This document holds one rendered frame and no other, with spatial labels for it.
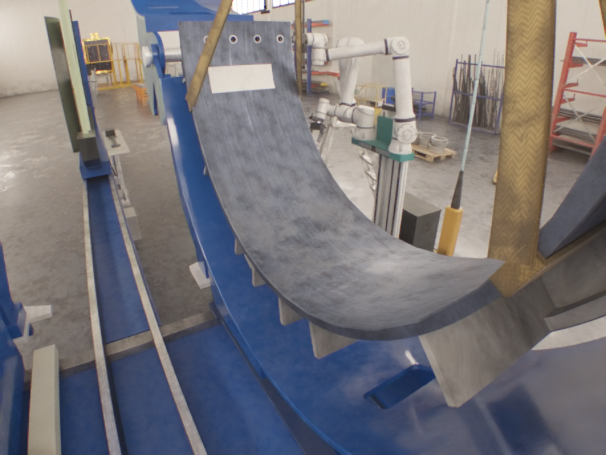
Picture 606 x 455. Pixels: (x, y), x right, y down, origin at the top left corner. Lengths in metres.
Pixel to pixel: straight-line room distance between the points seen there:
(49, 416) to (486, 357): 1.91
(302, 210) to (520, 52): 1.41
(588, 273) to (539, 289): 0.13
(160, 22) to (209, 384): 2.25
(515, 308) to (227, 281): 1.46
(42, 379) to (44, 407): 0.20
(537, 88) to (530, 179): 0.13
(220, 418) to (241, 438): 0.17
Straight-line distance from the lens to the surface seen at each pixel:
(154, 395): 2.21
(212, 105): 2.09
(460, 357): 0.84
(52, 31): 6.25
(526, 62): 0.62
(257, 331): 1.81
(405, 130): 2.67
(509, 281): 0.57
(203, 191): 2.24
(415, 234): 3.44
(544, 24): 0.63
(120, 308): 2.80
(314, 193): 1.95
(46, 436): 2.07
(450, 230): 1.96
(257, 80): 2.23
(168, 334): 2.43
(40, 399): 2.23
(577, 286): 1.09
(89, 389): 2.39
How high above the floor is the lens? 2.23
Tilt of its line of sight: 28 degrees down
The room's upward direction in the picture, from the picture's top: straight up
